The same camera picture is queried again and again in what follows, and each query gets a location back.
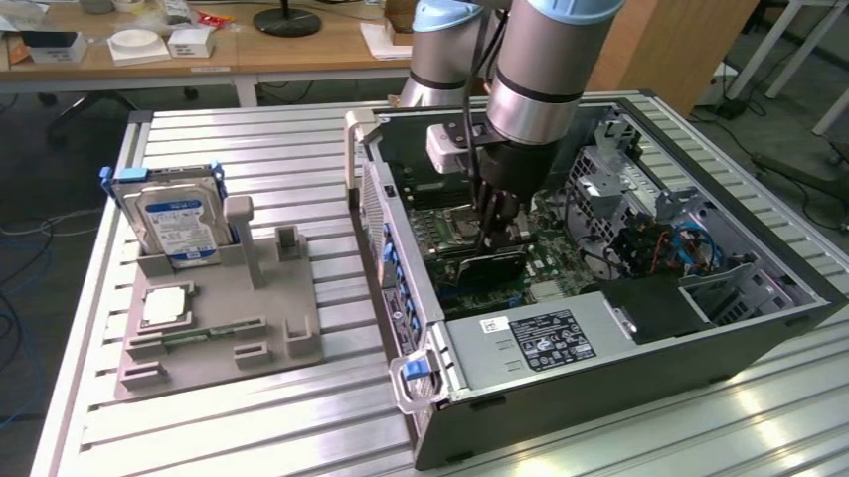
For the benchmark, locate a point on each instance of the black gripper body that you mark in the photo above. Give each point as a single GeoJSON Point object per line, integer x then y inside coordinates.
{"type": "Point", "coordinates": [517, 169]}

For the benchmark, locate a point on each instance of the graphics card with black fan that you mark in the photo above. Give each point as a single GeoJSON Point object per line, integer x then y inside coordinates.
{"type": "Point", "coordinates": [491, 270]}

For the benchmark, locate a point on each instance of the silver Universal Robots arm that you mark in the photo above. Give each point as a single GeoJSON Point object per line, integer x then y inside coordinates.
{"type": "Point", "coordinates": [544, 74]}

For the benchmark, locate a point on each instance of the CPU socket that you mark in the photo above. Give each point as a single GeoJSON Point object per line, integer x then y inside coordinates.
{"type": "Point", "coordinates": [461, 226]}

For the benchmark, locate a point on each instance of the RAM stick with white label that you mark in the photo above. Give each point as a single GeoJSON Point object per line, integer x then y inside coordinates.
{"type": "Point", "coordinates": [452, 258]}

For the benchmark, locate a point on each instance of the green motherboard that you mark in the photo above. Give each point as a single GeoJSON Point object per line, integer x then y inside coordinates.
{"type": "Point", "coordinates": [551, 258]}

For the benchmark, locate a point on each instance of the metal disk bay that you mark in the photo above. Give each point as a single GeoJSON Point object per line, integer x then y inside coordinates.
{"type": "Point", "coordinates": [617, 208]}

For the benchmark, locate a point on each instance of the grey power supply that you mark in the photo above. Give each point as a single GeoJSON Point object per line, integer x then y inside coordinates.
{"type": "Point", "coordinates": [491, 358]}

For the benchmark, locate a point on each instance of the white paper stack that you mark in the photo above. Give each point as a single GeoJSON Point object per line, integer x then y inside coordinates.
{"type": "Point", "coordinates": [388, 45]}

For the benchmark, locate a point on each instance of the wooden cabinet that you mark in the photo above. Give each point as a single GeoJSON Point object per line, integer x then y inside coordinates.
{"type": "Point", "coordinates": [664, 49]}

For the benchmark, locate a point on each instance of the cardboard box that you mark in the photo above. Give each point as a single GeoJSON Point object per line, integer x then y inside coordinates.
{"type": "Point", "coordinates": [398, 15]}

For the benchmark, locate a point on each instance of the grey disk bay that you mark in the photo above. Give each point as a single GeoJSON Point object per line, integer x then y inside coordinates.
{"type": "Point", "coordinates": [730, 298]}

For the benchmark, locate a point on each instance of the open black PC case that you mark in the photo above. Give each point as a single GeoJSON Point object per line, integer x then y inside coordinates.
{"type": "Point", "coordinates": [597, 412]}

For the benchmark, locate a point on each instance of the wooden desk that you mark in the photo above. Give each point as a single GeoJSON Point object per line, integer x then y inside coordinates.
{"type": "Point", "coordinates": [278, 54]}

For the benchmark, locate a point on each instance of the black round lamp base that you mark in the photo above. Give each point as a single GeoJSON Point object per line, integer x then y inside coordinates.
{"type": "Point", "coordinates": [289, 22]}

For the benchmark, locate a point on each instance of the hard disk in blue caddy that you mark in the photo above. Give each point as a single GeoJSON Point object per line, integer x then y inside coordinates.
{"type": "Point", "coordinates": [173, 223]}

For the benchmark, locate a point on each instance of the green RAM stick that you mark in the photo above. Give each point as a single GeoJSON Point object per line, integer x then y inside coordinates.
{"type": "Point", "coordinates": [206, 333]}

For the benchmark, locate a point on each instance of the grey parts rack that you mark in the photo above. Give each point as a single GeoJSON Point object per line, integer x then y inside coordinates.
{"type": "Point", "coordinates": [220, 358]}

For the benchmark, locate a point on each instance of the silver CPU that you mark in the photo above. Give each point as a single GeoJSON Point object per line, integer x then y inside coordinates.
{"type": "Point", "coordinates": [164, 305]}

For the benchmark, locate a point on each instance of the red packet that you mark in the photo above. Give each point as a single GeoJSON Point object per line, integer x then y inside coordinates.
{"type": "Point", "coordinates": [214, 22]}

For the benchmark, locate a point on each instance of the small white labelled box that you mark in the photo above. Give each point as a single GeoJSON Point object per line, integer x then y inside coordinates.
{"type": "Point", "coordinates": [192, 44]}

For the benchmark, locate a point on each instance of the white square holder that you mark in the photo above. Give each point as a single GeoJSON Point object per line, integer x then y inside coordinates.
{"type": "Point", "coordinates": [138, 47]}

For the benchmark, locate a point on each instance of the black chair base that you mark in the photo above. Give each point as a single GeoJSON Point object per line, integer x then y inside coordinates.
{"type": "Point", "coordinates": [79, 107]}

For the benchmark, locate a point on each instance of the grey cup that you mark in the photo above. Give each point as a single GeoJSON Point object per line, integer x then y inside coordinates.
{"type": "Point", "coordinates": [97, 6]}

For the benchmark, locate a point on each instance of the white box with black top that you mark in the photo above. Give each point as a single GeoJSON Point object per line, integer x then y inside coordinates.
{"type": "Point", "coordinates": [54, 47]}

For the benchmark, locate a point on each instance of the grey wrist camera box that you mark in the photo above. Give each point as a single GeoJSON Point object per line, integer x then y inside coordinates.
{"type": "Point", "coordinates": [448, 149]}

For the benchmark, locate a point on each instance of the white table frame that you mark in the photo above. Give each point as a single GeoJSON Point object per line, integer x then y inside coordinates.
{"type": "Point", "coordinates": [764, 47]}

